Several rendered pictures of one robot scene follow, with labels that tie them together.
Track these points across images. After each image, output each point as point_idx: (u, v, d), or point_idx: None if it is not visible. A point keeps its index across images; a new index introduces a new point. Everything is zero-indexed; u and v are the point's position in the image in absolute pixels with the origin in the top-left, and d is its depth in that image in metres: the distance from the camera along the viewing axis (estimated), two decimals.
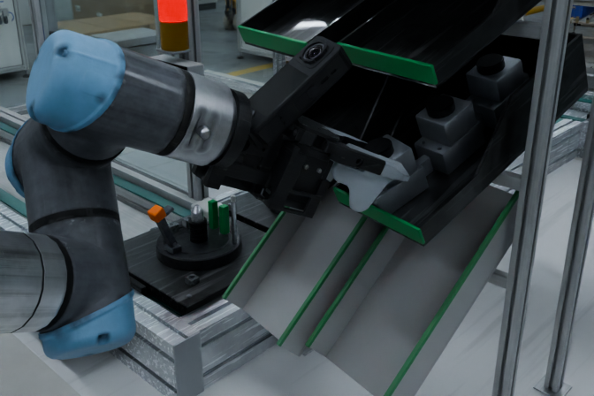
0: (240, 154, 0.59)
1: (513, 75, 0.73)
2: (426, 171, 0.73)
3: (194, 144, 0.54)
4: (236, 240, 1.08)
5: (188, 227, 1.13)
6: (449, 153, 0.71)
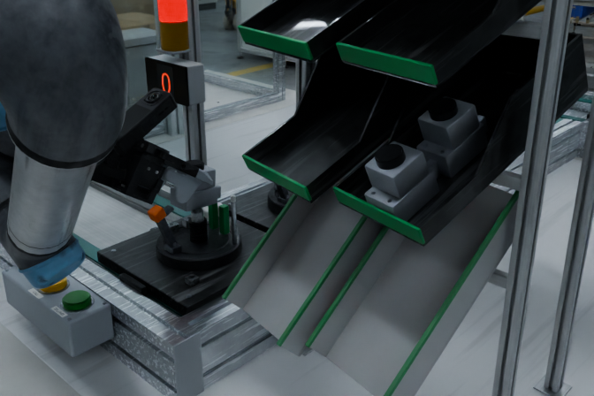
0: (106, 158, 0.91)
1: (466, 121, 0.70)
2: None
3: None
4: (236, 240, 1.08)
5: (188, 227, 1.13)
6: (399, 205, 0.67)
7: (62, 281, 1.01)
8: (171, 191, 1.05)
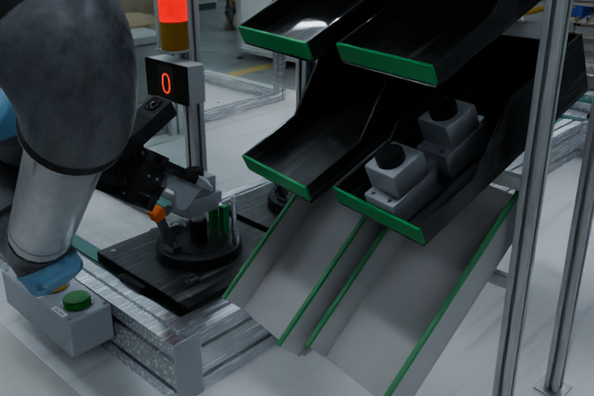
0: None
1: (466, 121, 0.70)
2: None
3: None
4: (236, 240, 1.08)
5: (188, 227, 1.13)
6: (399, 205, 0.67)
7: None
8: (172, 198, 1.05)
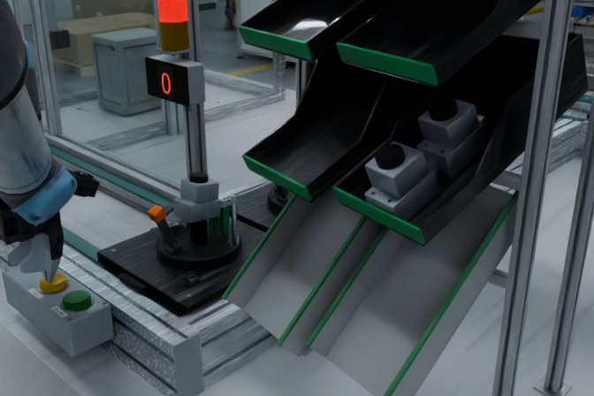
0: None
1: (466, 121, 0.70)
2: None
3: None
4: (236, 240, 1.08)
5: (188, 227, 1.13)
6: (399, 205, 0.67)
7: (62, 281, 1.01)
8: (175, 202, 1.06)
